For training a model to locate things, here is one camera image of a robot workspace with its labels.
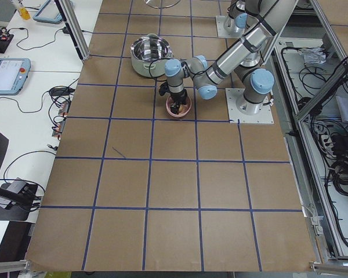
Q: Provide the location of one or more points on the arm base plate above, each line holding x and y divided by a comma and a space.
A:
231, 28
241, 111

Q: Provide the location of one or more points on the black power adapter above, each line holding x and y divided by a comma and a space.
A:
61, 91

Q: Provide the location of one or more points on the pink bowl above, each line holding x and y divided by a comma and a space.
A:
172, 108

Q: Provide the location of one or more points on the blue teach pendant far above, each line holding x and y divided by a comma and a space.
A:
48, 13

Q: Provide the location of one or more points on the aluminium frame post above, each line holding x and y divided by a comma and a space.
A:
68, 15

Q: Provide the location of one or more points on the black camera stand base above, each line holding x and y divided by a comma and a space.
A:
16, 207

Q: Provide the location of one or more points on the grey usb hub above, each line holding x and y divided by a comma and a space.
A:
17, 186

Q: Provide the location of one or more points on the pale green electric pot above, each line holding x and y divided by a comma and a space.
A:
149, 54

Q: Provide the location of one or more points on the blue teach pendant near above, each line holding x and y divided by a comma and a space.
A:
13, 74

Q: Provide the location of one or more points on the glass pot lid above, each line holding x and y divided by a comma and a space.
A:
161, 4

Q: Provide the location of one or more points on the orange bottle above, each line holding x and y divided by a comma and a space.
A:
24, 14

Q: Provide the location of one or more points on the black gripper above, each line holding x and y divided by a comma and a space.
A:
178, 96

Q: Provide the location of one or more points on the blue teach pendant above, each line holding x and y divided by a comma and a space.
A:
13, 74
48, 13

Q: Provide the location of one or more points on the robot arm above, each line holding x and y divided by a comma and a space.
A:
264, 20
206, 77

